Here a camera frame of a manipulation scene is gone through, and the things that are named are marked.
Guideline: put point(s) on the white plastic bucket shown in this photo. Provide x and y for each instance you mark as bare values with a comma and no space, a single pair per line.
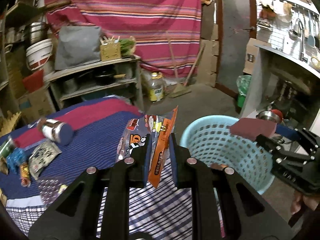
38,54

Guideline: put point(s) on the jar with green label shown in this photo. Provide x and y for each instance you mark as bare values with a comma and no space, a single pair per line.
7,147

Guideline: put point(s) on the orange snack bag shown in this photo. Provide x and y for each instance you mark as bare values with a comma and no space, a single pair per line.
218,166

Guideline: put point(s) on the striped plaid tablecloth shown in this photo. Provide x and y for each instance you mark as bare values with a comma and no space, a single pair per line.
163,212

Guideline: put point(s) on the red plastic basin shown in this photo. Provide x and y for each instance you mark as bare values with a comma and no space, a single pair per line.
34,81

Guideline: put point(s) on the black wok pan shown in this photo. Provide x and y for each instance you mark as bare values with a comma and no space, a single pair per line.
107,79

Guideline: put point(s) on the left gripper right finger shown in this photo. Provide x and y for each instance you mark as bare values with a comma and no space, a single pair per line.
223,204

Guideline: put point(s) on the small crumpled brown paper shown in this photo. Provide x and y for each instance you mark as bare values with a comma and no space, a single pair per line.
3,166

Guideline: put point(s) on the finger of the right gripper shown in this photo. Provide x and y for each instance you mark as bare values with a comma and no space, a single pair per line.
287,132
268,144

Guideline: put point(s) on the grey cushion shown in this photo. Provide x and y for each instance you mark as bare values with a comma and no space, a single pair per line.
77,46

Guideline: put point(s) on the clear cartoon snack wrapper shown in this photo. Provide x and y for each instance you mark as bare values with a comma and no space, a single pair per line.
152,131

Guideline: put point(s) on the steel pot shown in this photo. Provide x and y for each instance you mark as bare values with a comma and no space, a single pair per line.
37,32

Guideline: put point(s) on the grey low shelf unit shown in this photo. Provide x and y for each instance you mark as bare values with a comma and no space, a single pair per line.
70,86

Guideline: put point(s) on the egg carton tray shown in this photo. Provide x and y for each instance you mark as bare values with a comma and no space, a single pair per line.
9,123

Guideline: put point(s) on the cardboard box under bucket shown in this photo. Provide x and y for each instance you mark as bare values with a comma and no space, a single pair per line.
36,104

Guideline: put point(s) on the green bag bin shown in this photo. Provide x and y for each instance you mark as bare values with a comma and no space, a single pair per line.
242,83

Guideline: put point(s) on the broom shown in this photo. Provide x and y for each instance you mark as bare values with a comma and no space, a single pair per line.
181,88

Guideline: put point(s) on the yellow label oil jug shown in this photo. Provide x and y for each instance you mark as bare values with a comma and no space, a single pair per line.
156,87

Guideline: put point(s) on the light blue plastic basket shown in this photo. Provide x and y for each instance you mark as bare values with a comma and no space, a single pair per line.
209,140

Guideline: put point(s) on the purple blister pack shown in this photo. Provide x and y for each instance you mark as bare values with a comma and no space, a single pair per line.
50,188

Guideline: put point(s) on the blue plastic bag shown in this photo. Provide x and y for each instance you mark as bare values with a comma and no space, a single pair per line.
15,159

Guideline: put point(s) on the person right hand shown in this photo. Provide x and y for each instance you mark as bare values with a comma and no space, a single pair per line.
299,199

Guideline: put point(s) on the yellow utensil holder box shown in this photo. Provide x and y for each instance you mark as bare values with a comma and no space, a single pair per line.
110,48

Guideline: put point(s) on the white black calligraphy packet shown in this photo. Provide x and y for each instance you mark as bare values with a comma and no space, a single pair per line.
41,157

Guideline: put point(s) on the small orange snack packet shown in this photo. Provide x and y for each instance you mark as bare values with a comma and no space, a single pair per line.
25,175

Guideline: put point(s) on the steel bowls stack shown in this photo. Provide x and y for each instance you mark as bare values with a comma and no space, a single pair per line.
273,115

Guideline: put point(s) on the jar with brown contents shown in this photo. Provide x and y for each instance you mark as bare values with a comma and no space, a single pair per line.
55,130

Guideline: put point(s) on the maroon scouring pad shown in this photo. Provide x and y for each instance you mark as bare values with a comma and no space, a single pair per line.
251,128

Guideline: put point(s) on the red striped hanging cloth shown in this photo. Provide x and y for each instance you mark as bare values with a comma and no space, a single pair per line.
167,32

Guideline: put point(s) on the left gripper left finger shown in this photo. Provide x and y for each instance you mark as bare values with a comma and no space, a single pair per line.
97,199

